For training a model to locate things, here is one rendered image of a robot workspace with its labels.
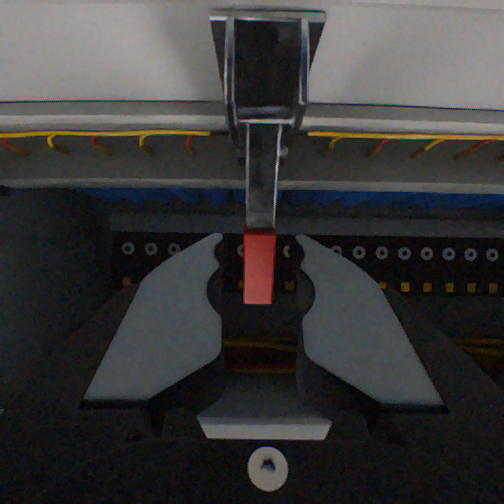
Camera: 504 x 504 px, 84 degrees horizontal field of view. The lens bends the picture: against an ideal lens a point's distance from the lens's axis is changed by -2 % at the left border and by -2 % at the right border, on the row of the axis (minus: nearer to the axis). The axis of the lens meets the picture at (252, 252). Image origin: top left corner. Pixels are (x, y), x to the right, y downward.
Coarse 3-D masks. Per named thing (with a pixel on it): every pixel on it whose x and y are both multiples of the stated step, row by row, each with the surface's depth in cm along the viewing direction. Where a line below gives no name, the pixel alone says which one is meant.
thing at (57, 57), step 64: (0, 0) 6; (64, 0) 6; (128, 0) 6; (192, 0) 6; (256, 0) 6; (320, 0) 6; (384, 0) 6; (448, 0) 6; (0, 64) 9; (64, 64) 9; (128, 64) 9; (192, 64) 9; (320, 64) 9; (384, 64) 8; (448, 64) 8; (0, 128) 13; (64, 128) 13; (128, 128) 13; (192, 128) 13; (320, 128) 13; (384, 128) 13; (0, 192) 15; (64, 192) 23
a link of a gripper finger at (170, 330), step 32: (192, 256) 10; (224, 256) 12; (160, 288) 9; (192, 288) 9; (128, 320) 7; (160, 320) 7; (192, 320) 7; (128, 352) 6; (160, 352) 6; (192, 352) 6; (96, 384) 6; (128, 384) 6; (160, 384) 6; (192, 384) 6; (224, 384) 7; (160, 416) 6
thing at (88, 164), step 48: (0, 144) 14; (48, 144) 14; (96, 144) 12; (144, 144) 12; (192, 144) 13; (336, 144) 13; (384, 144) 13; (432, 144) 12; (480, 144) 12; (432, 192) 15; (480, 192) 15
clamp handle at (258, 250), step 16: (256, 128) 8; (272, 128) 8; (256, 144) 8; (272, 144) 8; (256, 160) 9; (272, 160) 9; (256, 176) 9; (272, 176) 9; (256, 192) 9; (272, 192) 9; (256, 208) 10; (272, 208) 10; (256, 224) 10; (272, 224) 10; (256, 240) 10; (272, 240) 10; (256, 256) 11; (272, 256) 11; (256, 272) 11; (272, 272) 11; (256, 288) 12; (272, 288) 12
